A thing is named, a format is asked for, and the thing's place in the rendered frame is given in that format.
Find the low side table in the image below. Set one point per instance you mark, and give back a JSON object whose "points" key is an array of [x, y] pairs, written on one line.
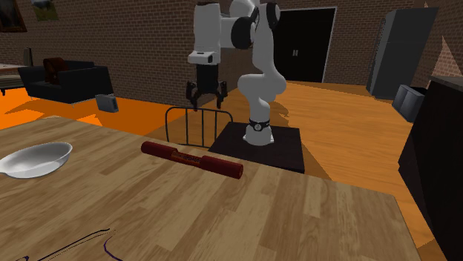
{"points": [[9, 77]]}

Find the black double door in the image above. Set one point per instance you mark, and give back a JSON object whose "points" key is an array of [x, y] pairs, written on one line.
{"points": [[303, 43]]}

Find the dark red rolling pin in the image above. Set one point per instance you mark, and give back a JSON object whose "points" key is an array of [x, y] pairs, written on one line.
{"points": [[220, 167]]}

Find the black cabinet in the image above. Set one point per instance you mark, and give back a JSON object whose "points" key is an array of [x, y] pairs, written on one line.
{"points": [[441, 162]]}

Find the dark framed wall picture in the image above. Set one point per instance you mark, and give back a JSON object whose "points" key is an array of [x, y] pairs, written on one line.
{"points": [[11, 16]]}

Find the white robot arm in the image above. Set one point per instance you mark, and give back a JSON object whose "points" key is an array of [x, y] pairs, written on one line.
{"points": [[262, 54]]}

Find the green wall picture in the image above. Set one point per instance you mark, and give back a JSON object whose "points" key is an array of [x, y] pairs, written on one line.
{"points": [[45, 9]]}

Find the tall grey cabinet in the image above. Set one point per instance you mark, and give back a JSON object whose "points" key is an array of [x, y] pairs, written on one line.
{"points": [[401, 54]]}

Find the low grey cabinet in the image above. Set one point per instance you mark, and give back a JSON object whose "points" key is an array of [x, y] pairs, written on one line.
{"points": [[408, 103]]}

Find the black sofa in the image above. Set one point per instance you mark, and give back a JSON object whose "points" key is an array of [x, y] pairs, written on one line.
{"points": [[83, 83]]}

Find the dark robot stand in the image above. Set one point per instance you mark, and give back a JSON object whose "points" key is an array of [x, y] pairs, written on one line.
{"points": [[282, 153]]}

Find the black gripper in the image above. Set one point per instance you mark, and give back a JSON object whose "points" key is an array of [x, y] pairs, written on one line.
{"points": [[207, 77]]}

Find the white bowl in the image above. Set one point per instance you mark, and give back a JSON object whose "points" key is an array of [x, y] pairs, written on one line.
{"points": [[36, 161]]}

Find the small grey box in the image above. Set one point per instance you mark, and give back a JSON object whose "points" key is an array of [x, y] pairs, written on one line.
{"points": [[107, 103]]}

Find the wooden table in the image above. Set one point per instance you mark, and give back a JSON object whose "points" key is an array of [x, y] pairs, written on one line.
{"points": [[224, 220]]}

